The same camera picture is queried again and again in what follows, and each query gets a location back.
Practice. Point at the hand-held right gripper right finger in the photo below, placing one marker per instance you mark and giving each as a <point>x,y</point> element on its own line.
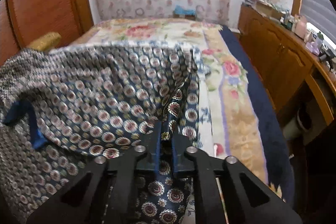
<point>174,153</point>

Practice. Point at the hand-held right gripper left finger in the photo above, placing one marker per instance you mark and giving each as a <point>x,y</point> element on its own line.
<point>157,145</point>

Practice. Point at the navy patterned satin robe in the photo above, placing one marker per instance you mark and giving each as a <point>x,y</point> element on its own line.
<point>105,98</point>

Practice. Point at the rose floral bedsheet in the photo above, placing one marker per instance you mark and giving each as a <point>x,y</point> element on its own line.
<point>231,108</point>

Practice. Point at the navy bed cover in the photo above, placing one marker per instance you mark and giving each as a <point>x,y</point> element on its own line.
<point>265,108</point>

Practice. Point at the white roll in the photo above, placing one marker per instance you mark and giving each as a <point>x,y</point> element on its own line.
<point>296,124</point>

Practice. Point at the small cardboard box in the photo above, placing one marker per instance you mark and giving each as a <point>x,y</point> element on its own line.
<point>185,16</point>

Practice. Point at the light blue cloth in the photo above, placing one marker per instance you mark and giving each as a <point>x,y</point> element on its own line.
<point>183,9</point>

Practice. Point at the wooden sideboard cabinet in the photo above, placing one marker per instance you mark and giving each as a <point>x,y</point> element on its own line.
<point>275,50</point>

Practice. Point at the gold pillow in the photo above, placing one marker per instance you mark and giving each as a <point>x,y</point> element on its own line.
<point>46,40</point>

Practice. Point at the shallow cardboard box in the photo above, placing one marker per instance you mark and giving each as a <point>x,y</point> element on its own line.
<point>267,8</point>

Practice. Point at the lilac tissue pack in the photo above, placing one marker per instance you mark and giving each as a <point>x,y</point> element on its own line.
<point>313,47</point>

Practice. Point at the pink bottle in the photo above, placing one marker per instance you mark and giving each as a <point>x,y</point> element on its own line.
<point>301,26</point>

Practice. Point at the black tool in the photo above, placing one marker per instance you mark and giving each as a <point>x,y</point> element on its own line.
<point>326,57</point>

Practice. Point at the grey window blind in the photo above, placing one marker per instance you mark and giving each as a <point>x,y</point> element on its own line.
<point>317,3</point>

